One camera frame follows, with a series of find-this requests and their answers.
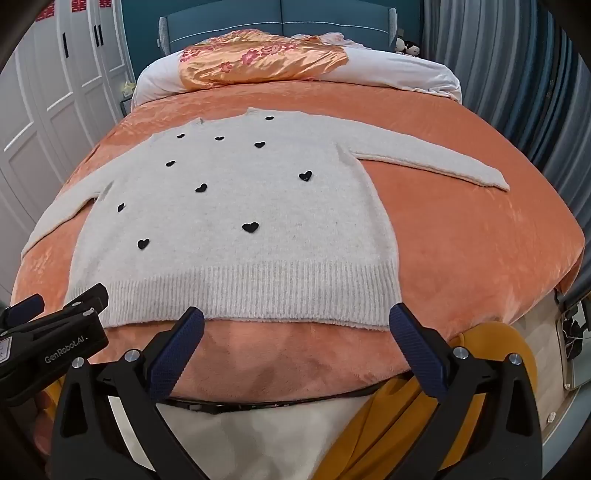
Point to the blue padded headboard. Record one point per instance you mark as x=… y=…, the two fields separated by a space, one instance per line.
x=231 y=18

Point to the yellow pants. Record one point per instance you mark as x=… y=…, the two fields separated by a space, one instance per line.
x=383 y=438

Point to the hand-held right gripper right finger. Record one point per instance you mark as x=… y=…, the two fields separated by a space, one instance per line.
x=415 y=341

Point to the white sweater with black hearts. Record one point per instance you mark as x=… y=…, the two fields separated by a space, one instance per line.
x=254 y=194

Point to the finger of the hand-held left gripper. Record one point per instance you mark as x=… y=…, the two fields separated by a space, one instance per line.
x=87 y=295
x=27 y=305

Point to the bedside table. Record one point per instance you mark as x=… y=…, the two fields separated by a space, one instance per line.
x=125 y=106

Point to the orange floral pillow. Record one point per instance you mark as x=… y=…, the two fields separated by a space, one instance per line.
x=258 y=64

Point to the orange plush blanket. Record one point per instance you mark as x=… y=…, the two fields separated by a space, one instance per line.
x=461 y=240

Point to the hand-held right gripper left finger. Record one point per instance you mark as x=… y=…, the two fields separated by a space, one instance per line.
x=178 y=350

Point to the white wardrobe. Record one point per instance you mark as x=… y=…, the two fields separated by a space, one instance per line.
x=46 y=92

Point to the black and white plush toy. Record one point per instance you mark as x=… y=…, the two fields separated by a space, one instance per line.
x=406 y=46

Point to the grey-blue curtain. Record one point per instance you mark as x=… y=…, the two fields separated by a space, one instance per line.
x=508 y=69

